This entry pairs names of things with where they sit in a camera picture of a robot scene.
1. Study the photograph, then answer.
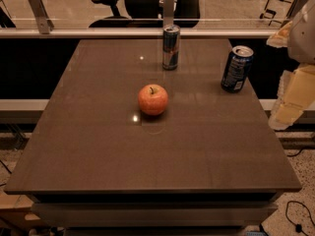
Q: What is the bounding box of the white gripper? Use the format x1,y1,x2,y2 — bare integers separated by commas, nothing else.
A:
267,0,315,131

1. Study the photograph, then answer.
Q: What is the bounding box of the blue pepsi can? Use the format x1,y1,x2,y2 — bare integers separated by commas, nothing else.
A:
220,45,254,93

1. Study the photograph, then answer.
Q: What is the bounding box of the silver blue energy drink can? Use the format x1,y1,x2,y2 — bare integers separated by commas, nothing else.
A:
162,25,180,70

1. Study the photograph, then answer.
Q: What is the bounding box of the yellow black cart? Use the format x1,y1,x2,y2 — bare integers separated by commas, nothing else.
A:
259,0,294,26

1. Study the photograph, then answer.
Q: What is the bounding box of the brown table with drawers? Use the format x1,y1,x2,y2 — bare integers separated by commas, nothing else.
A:
5,39,300,234

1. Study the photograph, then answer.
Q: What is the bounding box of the red apple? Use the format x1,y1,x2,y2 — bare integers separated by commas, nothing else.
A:
138,85,168,116

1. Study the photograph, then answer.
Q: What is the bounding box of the black office chair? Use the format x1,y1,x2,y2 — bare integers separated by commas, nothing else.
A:
90,0,200,28

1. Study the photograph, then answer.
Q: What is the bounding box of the glass railing panel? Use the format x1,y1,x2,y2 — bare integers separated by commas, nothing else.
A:
1,0,293,30

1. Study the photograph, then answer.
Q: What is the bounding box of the right metal railing bracket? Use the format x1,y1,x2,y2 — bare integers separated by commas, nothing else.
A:
282,0,308,26

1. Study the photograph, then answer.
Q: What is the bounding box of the metal railing bracket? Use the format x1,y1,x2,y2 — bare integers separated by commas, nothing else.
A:
28,0,54,34
163,0,174,26
282,0,308,26

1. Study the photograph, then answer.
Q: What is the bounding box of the middle metal railing bracket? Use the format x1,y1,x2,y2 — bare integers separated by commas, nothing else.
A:
163,0,174,26

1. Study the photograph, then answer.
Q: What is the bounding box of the black cable on floor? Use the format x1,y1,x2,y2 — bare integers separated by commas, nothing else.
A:
284,200,315,236

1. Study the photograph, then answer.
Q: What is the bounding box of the left metal railing bracket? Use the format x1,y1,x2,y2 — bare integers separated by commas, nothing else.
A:
28,0,54,34

